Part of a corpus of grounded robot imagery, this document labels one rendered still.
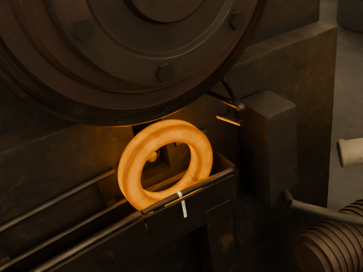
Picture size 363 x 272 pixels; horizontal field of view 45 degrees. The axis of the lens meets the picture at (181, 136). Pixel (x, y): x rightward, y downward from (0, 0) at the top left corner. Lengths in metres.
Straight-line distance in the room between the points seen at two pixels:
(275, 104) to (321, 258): 0.33
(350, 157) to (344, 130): 1.33
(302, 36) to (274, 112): 0.21
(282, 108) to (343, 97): 1.71
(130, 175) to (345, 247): 0.47
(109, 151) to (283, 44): 0.42
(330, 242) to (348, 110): 1.53
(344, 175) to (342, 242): 1.03
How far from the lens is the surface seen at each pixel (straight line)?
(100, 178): 0.80
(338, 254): 0.96
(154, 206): 0.78
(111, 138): 0.79
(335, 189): 1.90
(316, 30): 1.01
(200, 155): 0.80
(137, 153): 0.73
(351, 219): 0.96
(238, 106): 0.65
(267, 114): 0.83
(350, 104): 2.49
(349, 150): 0.94
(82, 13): 0.51
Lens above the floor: 1.22
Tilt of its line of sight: 32 degrees down
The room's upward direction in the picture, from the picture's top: 9 degrees counter-clockwise
